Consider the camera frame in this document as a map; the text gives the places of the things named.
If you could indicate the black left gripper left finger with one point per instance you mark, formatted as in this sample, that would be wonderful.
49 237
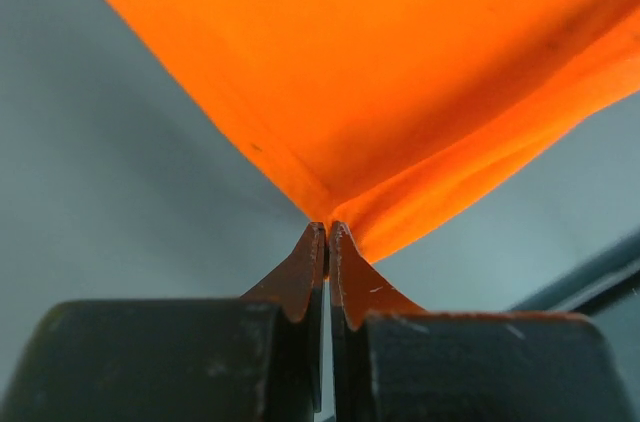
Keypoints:
256 357

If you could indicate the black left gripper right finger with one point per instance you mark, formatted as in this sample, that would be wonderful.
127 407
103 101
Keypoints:
396 361

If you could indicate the orange t-shirt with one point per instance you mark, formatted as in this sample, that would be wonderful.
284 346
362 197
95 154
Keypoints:
392 116

